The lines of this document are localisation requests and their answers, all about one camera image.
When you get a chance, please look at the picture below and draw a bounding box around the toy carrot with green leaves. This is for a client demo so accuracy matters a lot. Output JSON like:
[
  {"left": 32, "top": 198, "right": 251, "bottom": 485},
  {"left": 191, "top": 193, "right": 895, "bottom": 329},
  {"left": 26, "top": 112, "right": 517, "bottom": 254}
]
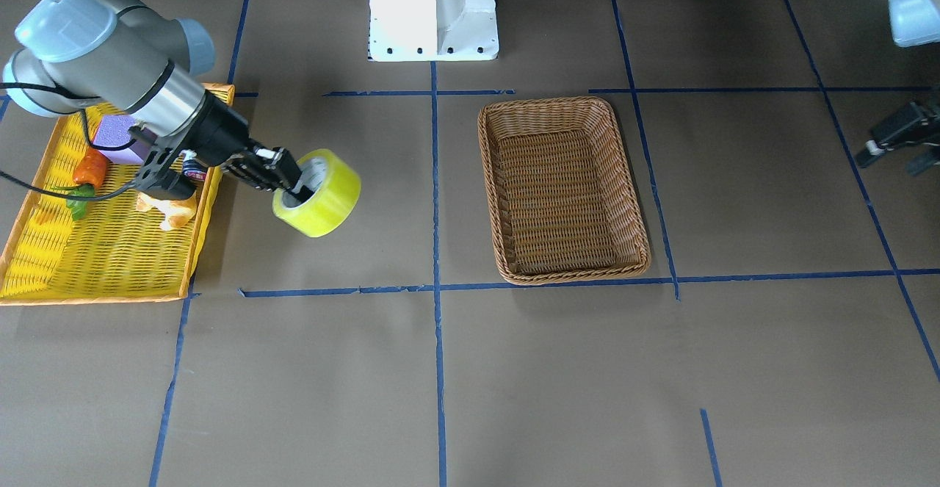
[{"left": 52, "top": 148, "right": 109, "bottom": 222}]

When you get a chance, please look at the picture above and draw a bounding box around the yellow woven plastic basket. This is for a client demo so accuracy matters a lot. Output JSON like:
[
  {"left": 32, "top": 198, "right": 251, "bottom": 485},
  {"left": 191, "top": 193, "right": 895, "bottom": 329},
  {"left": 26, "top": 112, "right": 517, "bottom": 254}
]
[{"left": 0, "top": 83, "right": 236, "bottom": 306}]

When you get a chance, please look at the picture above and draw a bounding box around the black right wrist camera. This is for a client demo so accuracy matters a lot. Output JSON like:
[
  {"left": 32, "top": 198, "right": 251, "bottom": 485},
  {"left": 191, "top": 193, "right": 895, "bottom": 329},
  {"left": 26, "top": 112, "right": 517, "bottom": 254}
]
[{"left": 131, "top": 145, "right": 197, "bottom": 201}]

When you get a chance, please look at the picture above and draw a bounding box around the small dark labelled jar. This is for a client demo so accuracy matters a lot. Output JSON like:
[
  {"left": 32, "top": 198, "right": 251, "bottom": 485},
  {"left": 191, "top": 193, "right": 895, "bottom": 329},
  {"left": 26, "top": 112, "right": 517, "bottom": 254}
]
[{"left": 181, "top": 160, "right": 208, "bottom": 182}]

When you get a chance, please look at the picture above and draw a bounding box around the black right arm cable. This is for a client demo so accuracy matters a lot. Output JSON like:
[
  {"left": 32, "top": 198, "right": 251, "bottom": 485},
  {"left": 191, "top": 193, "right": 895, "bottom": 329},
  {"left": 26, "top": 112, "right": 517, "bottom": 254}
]
[{"left": 0, "top": 82, "right": 173, "bottom": 203}]

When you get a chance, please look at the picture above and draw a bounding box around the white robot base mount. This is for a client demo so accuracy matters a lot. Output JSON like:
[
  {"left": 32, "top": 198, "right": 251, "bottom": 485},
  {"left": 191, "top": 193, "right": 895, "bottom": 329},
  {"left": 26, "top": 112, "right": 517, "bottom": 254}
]
[{"left": 367, "top": 0, "right": 500, "bottom": 62}]

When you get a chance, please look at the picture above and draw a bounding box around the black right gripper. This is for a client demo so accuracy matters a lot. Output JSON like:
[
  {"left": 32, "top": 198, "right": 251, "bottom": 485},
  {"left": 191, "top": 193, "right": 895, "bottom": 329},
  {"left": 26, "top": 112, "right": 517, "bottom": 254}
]
[{"left": 184, "top": 90, "right": 302, "bottom": 192}]

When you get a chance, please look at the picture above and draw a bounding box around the toy croissant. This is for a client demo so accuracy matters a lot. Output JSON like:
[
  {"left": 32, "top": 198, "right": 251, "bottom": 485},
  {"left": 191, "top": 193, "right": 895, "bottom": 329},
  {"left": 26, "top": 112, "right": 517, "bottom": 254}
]
[{"left": 135, "top": 192, "right": 198, "bottom": 231}]

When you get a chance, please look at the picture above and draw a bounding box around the yellow transparent tape roll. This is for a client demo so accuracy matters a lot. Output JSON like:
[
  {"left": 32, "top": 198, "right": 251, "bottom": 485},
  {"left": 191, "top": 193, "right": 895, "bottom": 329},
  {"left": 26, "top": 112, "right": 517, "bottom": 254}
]
[{"left": 272, "top": 148, "right": 361, "bottom": 238}]

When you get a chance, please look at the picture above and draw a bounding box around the brown wicker basket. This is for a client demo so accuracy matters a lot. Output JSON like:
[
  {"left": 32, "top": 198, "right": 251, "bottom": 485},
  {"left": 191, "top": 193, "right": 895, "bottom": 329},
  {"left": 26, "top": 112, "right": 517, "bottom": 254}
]
[{"left": 477, "top": 96, "right": 651, "bottom": 286}]

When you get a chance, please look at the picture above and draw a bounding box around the purple foam cube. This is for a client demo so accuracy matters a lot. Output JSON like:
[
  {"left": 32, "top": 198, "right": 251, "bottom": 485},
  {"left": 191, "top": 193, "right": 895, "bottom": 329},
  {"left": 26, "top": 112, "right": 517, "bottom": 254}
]
[{"left": 92, "top": 115, "right": 156, "bottom": 165}]

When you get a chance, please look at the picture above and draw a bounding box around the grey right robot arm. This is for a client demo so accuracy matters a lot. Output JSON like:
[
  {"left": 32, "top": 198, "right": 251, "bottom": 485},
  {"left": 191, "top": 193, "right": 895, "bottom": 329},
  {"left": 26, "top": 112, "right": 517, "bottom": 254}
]
[{"left": 3, "top": 0, "right": 312, "bottom": 201}]

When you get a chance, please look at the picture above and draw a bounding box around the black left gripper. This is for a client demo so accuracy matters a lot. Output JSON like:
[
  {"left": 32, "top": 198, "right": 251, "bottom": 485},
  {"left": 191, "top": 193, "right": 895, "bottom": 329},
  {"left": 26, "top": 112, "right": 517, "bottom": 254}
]
[{"left": 855, "top": 100, "right": 940, "bottom": 176}]

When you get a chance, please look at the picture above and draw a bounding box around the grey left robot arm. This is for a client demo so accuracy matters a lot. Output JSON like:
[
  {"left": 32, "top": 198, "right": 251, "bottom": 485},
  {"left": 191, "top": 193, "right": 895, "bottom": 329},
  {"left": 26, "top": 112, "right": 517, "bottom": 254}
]
[{"left": 855, "top": 0, "right": 939, "bottom": 176}]

